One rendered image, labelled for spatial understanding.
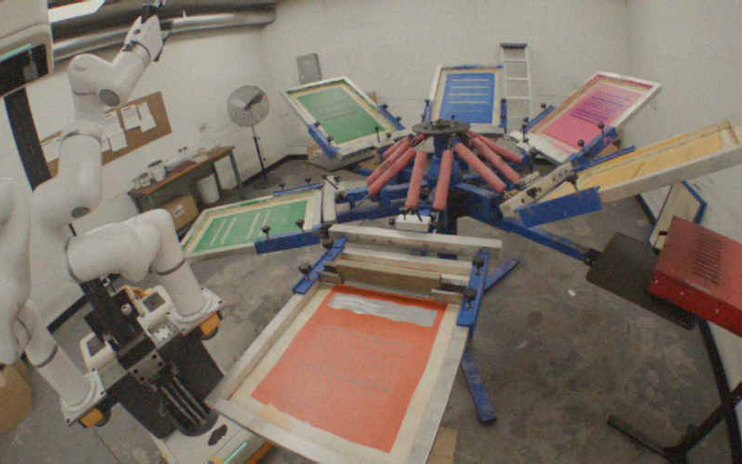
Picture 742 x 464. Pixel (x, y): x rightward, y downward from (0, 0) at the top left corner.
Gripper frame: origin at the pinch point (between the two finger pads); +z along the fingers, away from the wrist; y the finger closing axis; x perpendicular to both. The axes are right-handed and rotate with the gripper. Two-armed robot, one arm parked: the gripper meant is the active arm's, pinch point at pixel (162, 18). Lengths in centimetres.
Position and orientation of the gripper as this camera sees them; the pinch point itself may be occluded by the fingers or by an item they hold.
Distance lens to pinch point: 93.3
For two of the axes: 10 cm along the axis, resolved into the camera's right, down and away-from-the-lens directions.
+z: -0.1, -9.1, 4.0
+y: -2.6, 3.9, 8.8
